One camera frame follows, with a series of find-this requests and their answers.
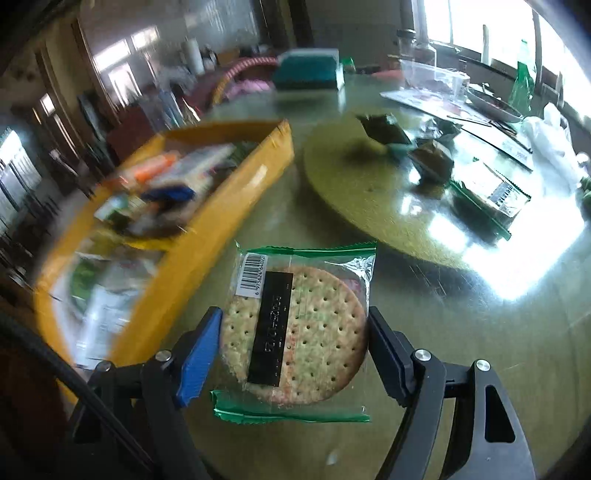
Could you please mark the pink cloth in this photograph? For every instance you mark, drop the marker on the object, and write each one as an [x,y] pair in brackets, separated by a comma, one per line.
[249,87]

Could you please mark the round cracker packet green edges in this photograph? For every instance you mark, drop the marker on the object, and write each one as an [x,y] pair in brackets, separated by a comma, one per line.
[318,332]
[489,194]

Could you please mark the metal plate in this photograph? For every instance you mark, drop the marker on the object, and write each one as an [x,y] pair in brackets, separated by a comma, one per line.
[494,104]

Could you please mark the olive round mat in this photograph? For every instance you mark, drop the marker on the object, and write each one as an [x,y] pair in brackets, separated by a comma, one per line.
[369,203]

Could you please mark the blue-edged cracker packet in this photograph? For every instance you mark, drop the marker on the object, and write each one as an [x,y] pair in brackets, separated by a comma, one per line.
[168,193]

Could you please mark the white paper roll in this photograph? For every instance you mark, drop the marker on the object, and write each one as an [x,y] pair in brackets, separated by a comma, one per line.
[195,55]

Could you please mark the printed paper leaflet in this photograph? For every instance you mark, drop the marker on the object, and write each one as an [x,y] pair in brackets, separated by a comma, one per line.
[503,138]

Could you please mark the white plastic bag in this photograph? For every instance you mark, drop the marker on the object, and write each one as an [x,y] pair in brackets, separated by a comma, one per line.
[551,138]

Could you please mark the clear plastic container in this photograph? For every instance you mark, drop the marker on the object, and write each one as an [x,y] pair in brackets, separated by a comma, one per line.
[431,76]

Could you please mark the clear glass bottle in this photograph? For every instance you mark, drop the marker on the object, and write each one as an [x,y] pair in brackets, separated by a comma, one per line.
[425,50]

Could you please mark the yellow cardboard box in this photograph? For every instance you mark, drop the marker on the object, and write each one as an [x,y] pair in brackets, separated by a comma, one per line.
[194,258]

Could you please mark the white green snack packet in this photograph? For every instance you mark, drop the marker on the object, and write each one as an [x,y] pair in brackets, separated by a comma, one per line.
[106,304]

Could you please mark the green cap bottle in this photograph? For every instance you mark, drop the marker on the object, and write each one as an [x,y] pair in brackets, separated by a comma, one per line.
[346,63]

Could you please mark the green cloth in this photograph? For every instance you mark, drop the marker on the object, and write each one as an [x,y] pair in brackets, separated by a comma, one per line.
[586,191]

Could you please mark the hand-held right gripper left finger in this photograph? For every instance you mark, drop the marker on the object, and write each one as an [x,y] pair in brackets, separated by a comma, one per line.
[198,355]

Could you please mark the orange cracker packet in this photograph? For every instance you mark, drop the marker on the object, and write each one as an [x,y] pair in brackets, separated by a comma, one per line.
[150,168]

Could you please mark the clear plastic tub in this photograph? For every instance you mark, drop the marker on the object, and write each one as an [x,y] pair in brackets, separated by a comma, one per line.
[161,108]

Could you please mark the glass jar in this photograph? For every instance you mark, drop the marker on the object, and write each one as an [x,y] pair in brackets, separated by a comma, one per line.
[407,44]

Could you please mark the teal tissue box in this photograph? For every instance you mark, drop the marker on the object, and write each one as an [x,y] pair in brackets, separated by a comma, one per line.
[307,69]

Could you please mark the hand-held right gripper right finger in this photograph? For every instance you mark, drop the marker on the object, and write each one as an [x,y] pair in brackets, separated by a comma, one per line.
[388,355]

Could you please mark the dark green snack packet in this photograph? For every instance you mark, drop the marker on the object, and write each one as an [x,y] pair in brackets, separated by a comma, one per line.
[431,159]
[383,129]

